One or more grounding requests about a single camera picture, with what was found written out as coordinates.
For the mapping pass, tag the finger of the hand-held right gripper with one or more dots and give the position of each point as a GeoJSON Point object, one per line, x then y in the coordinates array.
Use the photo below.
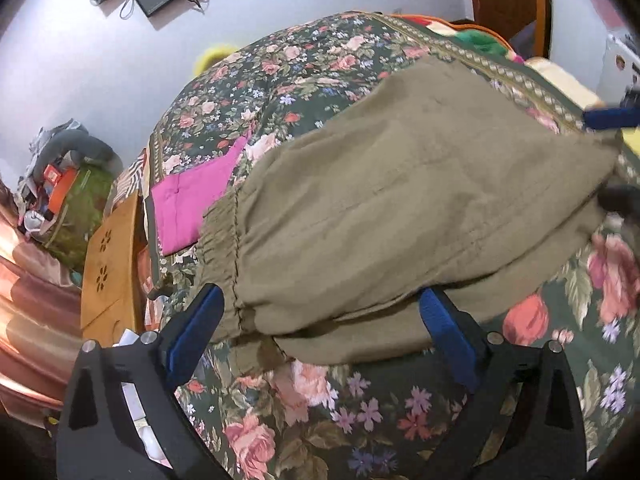
{"type": "Point", "coordinates": [622, 199]}
{"type": "Point", "coordinates": [612, 117]}

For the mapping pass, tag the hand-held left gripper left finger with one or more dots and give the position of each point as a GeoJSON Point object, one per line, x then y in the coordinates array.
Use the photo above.
{"type": "Point", "coordinates": [195, 330]}

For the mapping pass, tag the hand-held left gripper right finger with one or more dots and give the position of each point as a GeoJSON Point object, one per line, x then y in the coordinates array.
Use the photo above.
{"type": "Point", "coordinates": [445, 325]}

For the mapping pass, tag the olive green pants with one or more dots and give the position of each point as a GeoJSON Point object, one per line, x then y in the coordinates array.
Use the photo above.
{"type": "Point", "coordinates": [400, 185]}

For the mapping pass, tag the white appliance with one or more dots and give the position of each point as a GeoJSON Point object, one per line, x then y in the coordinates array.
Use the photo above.
{"type": "Point", "coordinates": [622, 60]}

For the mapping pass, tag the wooden folding table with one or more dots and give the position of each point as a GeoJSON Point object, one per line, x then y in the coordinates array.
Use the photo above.
{"type": "Point", "coordinates": [107, 270]}

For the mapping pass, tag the pink cloth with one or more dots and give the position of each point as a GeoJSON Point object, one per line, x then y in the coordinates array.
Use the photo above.
{"type": "Point", "coordinates": [185, 205]}

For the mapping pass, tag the green storage bag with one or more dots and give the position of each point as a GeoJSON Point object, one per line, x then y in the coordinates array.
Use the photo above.
{"type": "Point", "coordinates": [80, 220]}

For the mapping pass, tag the pink curtain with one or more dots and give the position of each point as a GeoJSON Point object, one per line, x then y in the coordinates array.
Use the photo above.
{"type": "Point", "coordinates": [35, 310]}

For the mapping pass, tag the striped cloth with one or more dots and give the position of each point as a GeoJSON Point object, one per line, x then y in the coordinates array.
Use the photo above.
{"type": "Point", "coordinates": [127, 175]}

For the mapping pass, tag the orange box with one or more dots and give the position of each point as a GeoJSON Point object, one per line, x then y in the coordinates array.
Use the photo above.
{"type": "Point", "coordinates": [62, 185]}

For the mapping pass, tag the grey cloth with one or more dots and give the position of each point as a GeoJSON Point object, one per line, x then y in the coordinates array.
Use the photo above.
{"type": "Point", "coordinates": [85, 142]}

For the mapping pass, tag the floral bedspread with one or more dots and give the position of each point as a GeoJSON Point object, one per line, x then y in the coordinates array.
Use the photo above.
{"type": "Point", "coordinates": [300, 75]}

